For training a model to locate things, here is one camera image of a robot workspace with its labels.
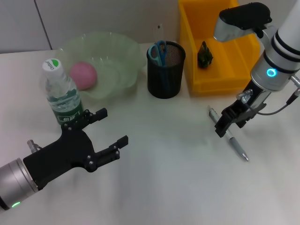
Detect black mesh pen holder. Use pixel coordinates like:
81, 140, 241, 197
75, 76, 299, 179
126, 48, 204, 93
146, 41, 186, 99

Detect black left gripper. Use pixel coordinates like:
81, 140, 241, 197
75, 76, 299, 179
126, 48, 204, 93
22, 107, 129, 191

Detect translucent green fruit bowl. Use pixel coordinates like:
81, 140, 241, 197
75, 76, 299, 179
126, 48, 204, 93
54, 31, 146, 101

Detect green label water bottle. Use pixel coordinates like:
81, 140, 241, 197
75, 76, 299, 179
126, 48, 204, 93
41, 58, 85, 127

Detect pink peach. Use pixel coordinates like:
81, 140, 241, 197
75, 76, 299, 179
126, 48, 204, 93
69, 61, 98, 91

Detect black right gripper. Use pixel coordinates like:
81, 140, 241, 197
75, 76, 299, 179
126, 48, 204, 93
214, 81, 272, 138

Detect green plastic wrapper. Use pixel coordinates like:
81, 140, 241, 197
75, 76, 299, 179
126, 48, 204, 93
197, 41, 215, 69

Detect blue scissors with sheath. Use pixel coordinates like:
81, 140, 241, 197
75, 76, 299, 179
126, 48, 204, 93
149, 40, 172, 92

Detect silver white pen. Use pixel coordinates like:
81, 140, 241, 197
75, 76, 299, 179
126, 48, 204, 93
207, 105, 249, 162

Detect yellow plastic bin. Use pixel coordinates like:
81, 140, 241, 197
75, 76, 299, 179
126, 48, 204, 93
178, 0, 261, 96

